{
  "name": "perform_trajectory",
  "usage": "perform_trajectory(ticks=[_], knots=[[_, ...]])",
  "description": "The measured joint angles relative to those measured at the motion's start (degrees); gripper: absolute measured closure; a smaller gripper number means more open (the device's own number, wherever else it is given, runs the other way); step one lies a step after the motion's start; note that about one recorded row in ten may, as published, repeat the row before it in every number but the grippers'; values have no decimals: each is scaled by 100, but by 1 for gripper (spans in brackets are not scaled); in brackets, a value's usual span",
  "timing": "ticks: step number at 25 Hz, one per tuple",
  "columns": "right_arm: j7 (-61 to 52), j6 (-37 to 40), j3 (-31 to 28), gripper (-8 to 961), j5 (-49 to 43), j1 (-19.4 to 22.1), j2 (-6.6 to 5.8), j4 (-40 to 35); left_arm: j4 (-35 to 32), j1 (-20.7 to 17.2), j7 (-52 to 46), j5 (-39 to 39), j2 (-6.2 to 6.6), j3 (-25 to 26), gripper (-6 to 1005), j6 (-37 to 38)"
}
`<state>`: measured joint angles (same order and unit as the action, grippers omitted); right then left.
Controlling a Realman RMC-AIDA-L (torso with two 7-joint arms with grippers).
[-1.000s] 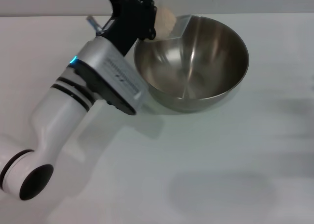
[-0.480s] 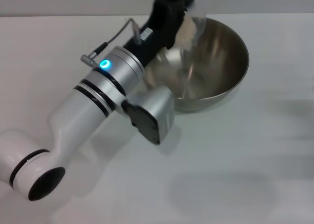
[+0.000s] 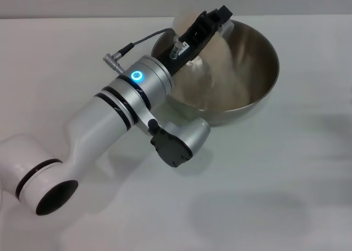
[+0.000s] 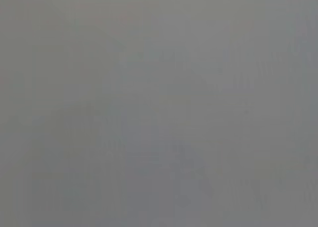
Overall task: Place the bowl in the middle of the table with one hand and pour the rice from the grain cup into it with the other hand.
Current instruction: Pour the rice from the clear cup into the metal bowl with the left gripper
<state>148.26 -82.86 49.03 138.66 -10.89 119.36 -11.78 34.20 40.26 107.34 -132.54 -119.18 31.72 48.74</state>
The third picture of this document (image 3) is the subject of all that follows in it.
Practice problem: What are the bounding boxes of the clear plastic measuring cup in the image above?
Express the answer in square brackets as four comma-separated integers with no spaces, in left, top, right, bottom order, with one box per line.
[170,10,235,70]

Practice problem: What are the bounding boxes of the uncooked beige rice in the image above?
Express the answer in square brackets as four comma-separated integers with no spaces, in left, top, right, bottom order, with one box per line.
[175,28,252,111]

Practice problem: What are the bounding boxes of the stainless steel mixing bowl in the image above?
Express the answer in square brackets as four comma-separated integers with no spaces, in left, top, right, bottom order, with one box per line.
[150,19,281,126]

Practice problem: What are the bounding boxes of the grey left gripper cable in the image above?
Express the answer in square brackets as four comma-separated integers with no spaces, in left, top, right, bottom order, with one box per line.
[102,27,184,70]

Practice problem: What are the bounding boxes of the dark grey wrist camera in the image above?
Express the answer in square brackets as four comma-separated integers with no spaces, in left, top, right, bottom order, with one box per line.
[147,119,192,168]

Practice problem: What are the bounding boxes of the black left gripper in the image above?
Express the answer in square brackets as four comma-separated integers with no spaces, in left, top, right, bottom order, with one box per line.
[161,5,234,76]

